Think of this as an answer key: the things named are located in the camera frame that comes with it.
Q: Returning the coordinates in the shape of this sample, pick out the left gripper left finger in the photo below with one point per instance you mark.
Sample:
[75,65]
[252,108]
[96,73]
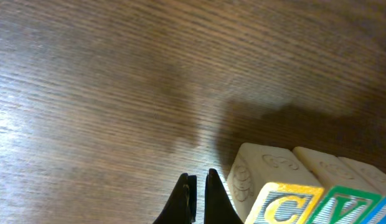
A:
[181,206]

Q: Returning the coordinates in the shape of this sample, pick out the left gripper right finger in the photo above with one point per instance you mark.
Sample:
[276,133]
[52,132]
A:
[218,208]

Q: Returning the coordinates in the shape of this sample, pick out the yellow C block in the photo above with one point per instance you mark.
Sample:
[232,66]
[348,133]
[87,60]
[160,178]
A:
[270,185]

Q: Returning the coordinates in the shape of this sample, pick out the green V block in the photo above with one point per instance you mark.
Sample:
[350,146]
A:
[347,197]

